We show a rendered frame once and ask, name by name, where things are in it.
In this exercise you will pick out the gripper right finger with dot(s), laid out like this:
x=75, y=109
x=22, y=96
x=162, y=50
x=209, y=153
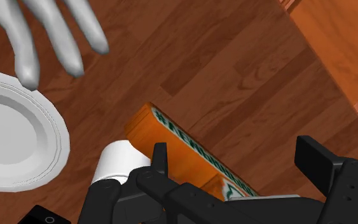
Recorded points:
x=346, y=183

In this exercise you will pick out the orange box with green print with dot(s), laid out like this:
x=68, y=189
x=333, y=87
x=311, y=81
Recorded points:
x=181, y=155

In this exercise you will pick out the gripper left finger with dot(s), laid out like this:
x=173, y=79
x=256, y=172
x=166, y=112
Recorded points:
x=178, y=195

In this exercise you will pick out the white cylinder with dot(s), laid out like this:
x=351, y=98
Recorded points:
x=119, y=158

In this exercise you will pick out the white plate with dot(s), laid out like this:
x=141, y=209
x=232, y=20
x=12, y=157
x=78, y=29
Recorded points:
x=14, y=139

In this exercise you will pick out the orange wooden furniture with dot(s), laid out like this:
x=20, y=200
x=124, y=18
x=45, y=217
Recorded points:
x=343, y=40

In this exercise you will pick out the black flat device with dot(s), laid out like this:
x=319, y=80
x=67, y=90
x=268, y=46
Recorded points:
x=39, y=217

